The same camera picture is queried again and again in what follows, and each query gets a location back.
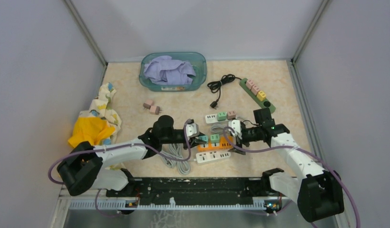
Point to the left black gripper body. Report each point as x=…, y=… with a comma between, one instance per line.
x=191, y=140

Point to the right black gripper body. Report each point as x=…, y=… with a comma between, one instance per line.
x=247, y=135

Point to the teal plug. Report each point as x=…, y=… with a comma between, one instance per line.
x=204, y=139

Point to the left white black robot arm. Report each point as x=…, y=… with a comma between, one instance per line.
x=87, y=166

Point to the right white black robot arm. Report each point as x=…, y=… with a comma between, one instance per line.
x=314, y=189

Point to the green plug on orange strip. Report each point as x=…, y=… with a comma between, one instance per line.
x=215, y=138

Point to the pink plug on small strip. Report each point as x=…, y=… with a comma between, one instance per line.
x=231, y=115

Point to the green plug on small strip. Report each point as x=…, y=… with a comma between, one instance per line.
x=221, y=116

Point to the yellow plug on green strip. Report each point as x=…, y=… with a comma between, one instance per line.
x=261, y=96

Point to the pink plug on green strip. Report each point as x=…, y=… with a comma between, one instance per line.
x=249, y=84

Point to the orange power strip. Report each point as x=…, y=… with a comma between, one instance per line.
x=223, y=144

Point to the small white power strip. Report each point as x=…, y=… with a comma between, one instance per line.
x=211, y=119

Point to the green power strip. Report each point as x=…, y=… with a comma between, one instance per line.
x=264, y=104

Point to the lavender crumpled cloth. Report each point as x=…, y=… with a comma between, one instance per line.
x=164, y=70

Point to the teal plastic basin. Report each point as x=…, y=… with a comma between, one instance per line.
x=197, y=60

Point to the patterned cream cloth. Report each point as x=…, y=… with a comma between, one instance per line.
x=101, y=107

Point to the yellow cloth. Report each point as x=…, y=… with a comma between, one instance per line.
x=93, y=130

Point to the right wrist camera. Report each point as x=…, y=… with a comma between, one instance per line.
x=235, y=128

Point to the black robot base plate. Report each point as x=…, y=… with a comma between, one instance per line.
x=196, y=191

